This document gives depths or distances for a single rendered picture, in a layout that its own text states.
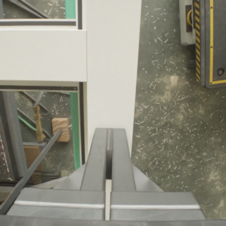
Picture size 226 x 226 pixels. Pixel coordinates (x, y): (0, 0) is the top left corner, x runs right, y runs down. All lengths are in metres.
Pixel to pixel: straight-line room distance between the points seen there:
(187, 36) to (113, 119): 0.92
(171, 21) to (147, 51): 0.22
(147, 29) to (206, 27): 0.38
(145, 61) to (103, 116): 0.96
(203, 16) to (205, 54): 0.15
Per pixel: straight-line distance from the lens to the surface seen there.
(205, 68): 0.87
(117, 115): 0.15
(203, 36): 0.86
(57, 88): 0.21
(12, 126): 0.66
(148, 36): 1.11
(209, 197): 1.76
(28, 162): 1.06
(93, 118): 0.15
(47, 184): 1.03
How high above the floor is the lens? 1.08
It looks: 72 degrees down
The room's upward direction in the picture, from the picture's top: 180 degrees clockwise
